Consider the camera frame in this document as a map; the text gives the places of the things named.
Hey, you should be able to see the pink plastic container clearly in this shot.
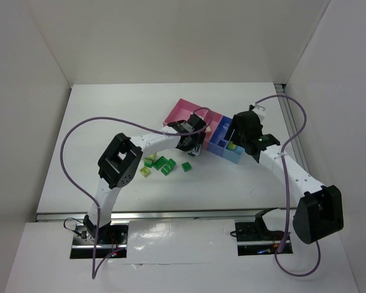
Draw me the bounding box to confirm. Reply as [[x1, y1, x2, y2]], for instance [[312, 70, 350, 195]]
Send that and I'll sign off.
[[163, 99, 223, 150]]

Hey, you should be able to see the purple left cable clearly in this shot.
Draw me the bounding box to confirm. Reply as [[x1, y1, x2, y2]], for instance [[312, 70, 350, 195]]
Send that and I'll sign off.
[[60, 106, 214, 280]]

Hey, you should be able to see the lime green square lego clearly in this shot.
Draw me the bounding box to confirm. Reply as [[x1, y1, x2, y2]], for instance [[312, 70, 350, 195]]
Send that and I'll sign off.
[[227, 142, 236, 151]]

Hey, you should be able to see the lime green small lego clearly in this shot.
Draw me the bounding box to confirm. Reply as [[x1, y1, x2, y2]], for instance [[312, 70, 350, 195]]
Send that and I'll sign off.
[[140, 166, 151, 178]]

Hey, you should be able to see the blue plastic container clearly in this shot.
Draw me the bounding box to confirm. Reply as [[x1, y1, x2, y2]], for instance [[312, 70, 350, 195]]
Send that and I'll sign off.
[[207, 116, 244, 164]]

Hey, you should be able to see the purple cable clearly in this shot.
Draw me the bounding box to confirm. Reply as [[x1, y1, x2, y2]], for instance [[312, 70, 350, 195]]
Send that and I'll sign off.
[[253, 94, 321, 277], [60, 106, 214, 280]]

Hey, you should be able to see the aluminium side rail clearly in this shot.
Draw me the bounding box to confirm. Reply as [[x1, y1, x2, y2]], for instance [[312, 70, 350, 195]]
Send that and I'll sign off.
[[274, 84, 309, 172]]

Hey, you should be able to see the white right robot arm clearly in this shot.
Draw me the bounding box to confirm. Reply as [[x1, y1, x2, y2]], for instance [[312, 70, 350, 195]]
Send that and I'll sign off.
[[224, 110, 344, 244]]

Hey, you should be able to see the aluminium front rail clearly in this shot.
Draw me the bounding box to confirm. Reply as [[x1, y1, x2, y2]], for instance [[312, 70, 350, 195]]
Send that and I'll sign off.
[[35, 209, 272, 223]]

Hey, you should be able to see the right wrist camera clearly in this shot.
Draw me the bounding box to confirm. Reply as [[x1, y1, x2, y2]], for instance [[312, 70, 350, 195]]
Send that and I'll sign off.
[[249, 103, 266, 122]]

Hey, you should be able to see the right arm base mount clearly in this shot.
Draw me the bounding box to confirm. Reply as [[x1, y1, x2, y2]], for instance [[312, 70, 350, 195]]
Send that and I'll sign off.
[[229, 208, 285, 256]]

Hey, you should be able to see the dark blue lego brick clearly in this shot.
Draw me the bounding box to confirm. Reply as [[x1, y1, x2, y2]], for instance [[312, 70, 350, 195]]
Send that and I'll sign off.
[[218, 140, 228, 148]]

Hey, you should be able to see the green lego brick with studs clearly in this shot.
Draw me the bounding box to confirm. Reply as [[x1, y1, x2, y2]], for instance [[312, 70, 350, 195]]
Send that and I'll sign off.
[[161, 159, 176, 176]]

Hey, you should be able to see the green lego brick upside down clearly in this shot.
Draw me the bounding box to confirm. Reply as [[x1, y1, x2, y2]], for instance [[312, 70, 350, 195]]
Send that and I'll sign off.
[[152, 156, 168, 170]]

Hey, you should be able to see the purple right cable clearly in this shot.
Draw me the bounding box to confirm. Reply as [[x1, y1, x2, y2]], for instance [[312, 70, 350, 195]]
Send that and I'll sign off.
[[253, 94, 321, 277]]

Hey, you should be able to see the lime and green lego stack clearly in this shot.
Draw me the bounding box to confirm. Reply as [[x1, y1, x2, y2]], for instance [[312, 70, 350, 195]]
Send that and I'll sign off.
[[143, 153, 156, 164]]

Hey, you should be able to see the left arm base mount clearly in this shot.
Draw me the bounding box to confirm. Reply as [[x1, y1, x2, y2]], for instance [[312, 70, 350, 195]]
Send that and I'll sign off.
[[63, 217, 129, 259]]

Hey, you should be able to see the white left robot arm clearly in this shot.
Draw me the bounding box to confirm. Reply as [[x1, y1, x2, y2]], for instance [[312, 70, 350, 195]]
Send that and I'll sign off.
[[84, 114, 206, 242]]

